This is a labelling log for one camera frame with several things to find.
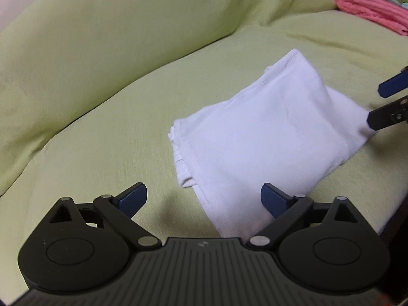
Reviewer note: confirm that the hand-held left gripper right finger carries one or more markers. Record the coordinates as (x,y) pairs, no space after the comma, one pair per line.
(273,201)

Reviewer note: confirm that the white garment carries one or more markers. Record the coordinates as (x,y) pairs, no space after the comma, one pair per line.
(255,127)

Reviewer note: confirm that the green covered sofa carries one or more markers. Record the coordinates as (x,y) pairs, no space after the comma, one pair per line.
(95,70)

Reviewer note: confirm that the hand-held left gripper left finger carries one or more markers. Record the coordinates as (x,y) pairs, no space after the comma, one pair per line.
(132,199)

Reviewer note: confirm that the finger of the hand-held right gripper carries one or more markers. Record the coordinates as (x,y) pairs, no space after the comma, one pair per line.
(389,114)
(395,84)

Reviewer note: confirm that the pink folded cloth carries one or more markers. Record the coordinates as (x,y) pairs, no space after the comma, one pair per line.
(376,9)

